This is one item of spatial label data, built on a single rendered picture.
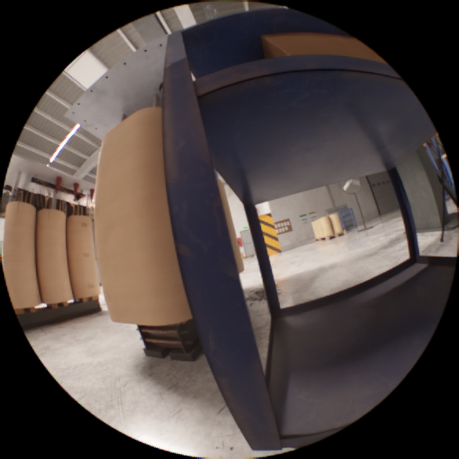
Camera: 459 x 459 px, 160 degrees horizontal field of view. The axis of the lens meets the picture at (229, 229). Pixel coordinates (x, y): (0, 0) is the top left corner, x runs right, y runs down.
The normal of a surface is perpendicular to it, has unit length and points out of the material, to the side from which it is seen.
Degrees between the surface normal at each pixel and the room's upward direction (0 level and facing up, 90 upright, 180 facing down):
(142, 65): 180
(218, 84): 90
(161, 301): 90
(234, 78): 90
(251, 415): 90
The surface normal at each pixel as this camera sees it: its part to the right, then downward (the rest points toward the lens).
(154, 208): 0.40, -0.24
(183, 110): -0.26, -0.09
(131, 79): 0.23, 0.96
